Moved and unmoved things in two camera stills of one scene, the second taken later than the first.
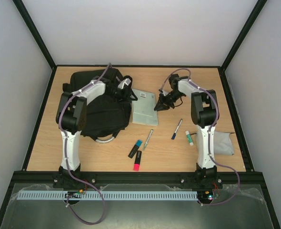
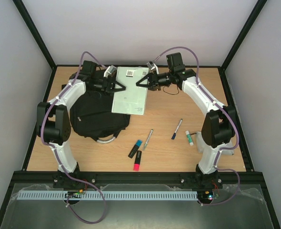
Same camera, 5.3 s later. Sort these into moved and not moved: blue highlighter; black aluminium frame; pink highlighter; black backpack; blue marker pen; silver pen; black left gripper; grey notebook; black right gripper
Moved: black left gripper; grey notebook; black right gripper
Not moved: black aluminium frame; pink highlighter; black backpack; blue highlighter; silver pen; blue marker pen
